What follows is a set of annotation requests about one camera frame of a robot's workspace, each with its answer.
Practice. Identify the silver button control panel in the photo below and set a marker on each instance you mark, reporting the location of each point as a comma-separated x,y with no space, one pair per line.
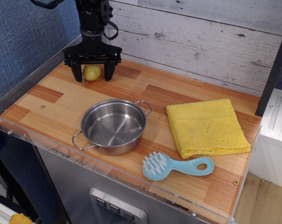
112,210

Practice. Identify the folded yellow cloth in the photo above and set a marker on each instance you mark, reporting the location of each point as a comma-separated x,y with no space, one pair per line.
206,128

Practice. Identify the black and yellow bag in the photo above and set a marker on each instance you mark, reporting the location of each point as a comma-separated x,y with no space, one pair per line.
16,219

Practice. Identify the clear acrylic guard rail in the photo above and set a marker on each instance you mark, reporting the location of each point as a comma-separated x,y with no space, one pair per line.
41,107

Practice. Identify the white side cabinet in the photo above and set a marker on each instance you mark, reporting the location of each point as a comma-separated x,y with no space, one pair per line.
266,158

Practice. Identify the yellow toy potato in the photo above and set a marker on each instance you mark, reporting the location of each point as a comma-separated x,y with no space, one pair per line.
91,72

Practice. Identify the light blue scrub brush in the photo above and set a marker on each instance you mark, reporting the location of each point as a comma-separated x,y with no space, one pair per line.
157,166

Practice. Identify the dark right post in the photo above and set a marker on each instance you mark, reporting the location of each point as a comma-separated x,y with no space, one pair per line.
270,84

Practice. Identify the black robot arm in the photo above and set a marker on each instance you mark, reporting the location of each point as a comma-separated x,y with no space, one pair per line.
94,18

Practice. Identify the small steel pan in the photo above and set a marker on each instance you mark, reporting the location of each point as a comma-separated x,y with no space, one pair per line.
113,127

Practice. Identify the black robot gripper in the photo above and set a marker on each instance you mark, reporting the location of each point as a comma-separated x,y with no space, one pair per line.
91,50

